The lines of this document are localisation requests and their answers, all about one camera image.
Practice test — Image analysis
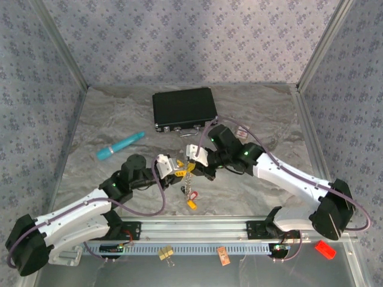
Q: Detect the metal keychain with rings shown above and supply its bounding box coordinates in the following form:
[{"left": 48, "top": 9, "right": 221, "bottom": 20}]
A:
[{"left": 183, "top": 160, "right": 194, "bottom": 200}]

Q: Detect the right circuit board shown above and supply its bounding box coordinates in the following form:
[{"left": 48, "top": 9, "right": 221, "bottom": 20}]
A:
[{"left": 268, "top": 242, "right": 291, "bottom": 258}]

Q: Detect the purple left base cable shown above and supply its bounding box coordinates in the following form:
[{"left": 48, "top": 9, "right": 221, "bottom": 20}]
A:
[{"left": 83, "top": 241, "right": 116, "bottom": 263}]

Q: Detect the red plastic block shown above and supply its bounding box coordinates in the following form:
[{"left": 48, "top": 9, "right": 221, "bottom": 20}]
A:
[{"left": 314, "top": 240, "right": 338, "bottom": 260}]

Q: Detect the left circuit board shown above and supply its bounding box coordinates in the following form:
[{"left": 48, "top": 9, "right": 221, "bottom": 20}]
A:
[{"left": 98, "top": 242, "right": 134, "bottom": 254}]

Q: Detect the beige binder clip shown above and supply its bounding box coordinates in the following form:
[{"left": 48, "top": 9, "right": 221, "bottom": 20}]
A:
[{"left": 157, "top": 245, "right": 176, "bottom": 267}]

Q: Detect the circuit board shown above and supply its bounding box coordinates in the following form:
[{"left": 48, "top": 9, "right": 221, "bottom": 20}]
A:
[
  {"left": 268, "top": 242, "right": 291, "bottom": 258},
  {"left": 98, "top": 242, "right": 134, "bottom": 254}
]

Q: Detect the teal pen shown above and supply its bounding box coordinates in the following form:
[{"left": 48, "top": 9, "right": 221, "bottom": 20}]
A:
[{"left": 95, "top": 131, "right": 147, "bottom": 161}]

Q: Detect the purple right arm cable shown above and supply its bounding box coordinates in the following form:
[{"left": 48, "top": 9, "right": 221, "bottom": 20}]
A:
[{"left": 194, "top": 117, "right": 372, "bottom": 233}]

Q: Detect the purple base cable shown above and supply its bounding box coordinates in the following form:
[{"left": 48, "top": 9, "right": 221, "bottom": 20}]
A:
[
  {"left": 273, "top": 230, "right": 303, "bottom": 263},
  {"left": 83, "top": 241, "right": 116, "bottom": 263}
]

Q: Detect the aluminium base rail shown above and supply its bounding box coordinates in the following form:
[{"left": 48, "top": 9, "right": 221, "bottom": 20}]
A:
[{"left": 32, "top": 215, "right": 360, "bottom": 243}]

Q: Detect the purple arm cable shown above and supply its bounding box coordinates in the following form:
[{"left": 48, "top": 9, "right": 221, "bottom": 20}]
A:
[
  {"left": 194, "top": 117, "right": 372, "bottom": 233},
  {"left": 6, "top": 157, "right": 168, "bottom": 269}
]

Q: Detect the orange paper tag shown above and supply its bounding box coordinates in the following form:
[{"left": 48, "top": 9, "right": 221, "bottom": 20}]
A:
[{"left": 217, "top": 246, "right": 231, "bottom": 266}]

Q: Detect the black carry case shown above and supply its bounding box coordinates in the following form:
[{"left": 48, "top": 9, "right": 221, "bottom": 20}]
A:
[{"left": 151, "top": 86, "right": 219, "bottom": 138}]

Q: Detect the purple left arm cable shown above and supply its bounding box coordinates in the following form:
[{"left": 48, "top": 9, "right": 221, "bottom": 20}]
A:
[{"left": 6, "top": 157, "right": 168, "bottom": 269}]

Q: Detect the aluminium frame bar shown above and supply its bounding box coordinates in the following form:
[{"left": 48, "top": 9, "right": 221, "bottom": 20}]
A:
[
  {"left": 44, "top": 86, "right": 89, "bottom": 221},
  {"left": 29, "top": 0, "right": 90, "bottom": 90},
  {"left": 296, "top": 0, "right": 355, "bottom": 92},
  {"left": 291, "top": 85, "right": 360, "bottom": 240}
]

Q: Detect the small red white card packet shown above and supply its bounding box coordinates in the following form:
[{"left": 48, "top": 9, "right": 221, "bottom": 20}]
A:
[{"left": 236, "top": 124, "right": 251, "bottom": 140}]

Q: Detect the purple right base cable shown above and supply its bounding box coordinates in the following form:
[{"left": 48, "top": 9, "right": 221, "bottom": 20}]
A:
[{"left": 273, "top": 230, "right": 303, "bottom": 263}]

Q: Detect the grey slotted cable tray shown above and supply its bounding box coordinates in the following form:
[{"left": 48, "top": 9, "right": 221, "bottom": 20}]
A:
[{"left": 82, "top": 241, "right": 273, "bottom": 257}]

